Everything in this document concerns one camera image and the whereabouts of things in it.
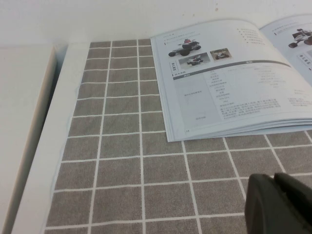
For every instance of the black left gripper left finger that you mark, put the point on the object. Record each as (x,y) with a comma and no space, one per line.
(263,207)

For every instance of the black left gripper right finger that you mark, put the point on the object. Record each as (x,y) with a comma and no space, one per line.
(299,209)

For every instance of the white robot catalogue book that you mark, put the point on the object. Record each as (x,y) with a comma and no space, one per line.
(219,97)

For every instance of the grey checked tablecloth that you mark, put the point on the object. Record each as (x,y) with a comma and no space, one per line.
(122,170)

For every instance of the white side table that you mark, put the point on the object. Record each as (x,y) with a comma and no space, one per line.
(19,109)

